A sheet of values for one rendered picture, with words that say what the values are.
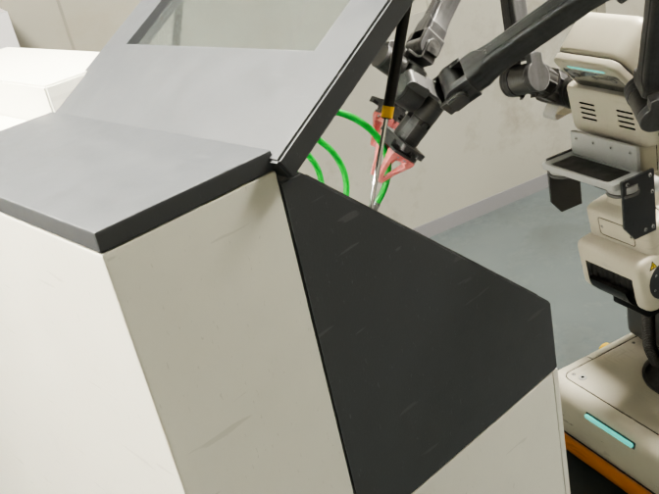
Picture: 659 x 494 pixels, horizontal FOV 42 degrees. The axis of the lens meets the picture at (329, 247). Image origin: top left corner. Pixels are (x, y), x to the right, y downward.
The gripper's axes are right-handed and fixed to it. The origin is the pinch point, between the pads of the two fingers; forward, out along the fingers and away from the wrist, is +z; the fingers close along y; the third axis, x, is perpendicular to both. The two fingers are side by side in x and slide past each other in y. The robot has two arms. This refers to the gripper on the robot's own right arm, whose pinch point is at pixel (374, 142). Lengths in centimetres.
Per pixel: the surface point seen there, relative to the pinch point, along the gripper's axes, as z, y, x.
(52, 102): 27, 65, -6
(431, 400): 38, -2, 57
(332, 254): 23, 34, 60
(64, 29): 10, 36, -176
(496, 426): 39, -24, 52
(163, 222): 29, 63, 66
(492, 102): -67, -158, -175
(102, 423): 65, 48, 48
